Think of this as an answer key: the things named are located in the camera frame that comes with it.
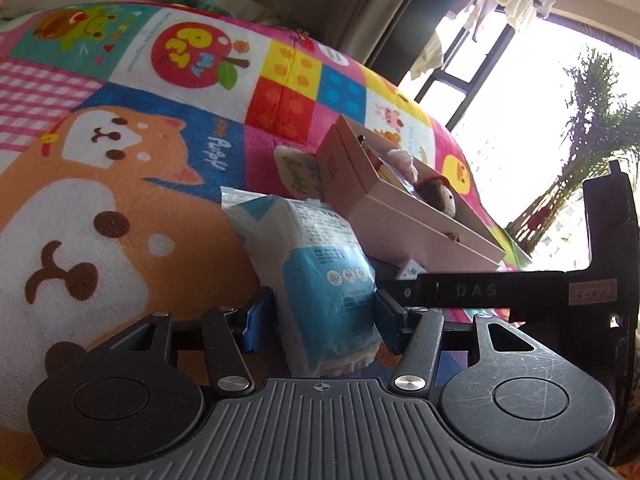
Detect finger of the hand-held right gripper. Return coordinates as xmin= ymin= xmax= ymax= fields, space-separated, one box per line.
xmin=391 ymin=274 xmax=437 ymax=308

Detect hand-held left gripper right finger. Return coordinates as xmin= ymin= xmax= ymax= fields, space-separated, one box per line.
xmin=374 ymin=290 xmax=563 ymax=397

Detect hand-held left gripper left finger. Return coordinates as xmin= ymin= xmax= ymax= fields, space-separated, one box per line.
xmin=107 ymin=287 xmax=274 ymax=397

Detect pink cardboard box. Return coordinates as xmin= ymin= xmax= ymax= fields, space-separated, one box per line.
xmin=317 ymin=114 xmax=508 ymax=267

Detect blue white tissue packet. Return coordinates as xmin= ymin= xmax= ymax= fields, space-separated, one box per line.
xmin=220 ymin=186 xmax=382 ymax=378

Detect brown plush toy red hat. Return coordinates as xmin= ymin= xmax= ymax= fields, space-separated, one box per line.
xmin=416 ymin=175 xmax=458 ymax=218

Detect pink plush toy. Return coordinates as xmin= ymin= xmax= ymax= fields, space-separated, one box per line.
xmin=382 ymin=147 xmax=418 ymax=181

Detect tall potted plant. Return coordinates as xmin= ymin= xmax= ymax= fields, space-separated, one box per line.
xmin=505 ymin=47 xmax=640 ymax=256

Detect white lettered plush cushion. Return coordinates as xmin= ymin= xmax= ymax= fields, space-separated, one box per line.
xmin=274 ymin=145 xmax=328 ymax=203

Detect colourful cartoon play mat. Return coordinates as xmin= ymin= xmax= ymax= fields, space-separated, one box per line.
xmin=0 ymin=2 xmax=533 ymax=461

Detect hanging beige cloth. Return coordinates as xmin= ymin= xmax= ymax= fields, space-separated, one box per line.
xmin=410 ymin=30 xmax=445 ymax=81

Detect brown curtain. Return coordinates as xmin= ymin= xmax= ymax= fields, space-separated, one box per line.
xmin=340 ymin=0 xmax=481 ymax=91

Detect black window frame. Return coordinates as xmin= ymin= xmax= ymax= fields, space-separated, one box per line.
xmin=415 ymin=7 xmax=518 ymax=133

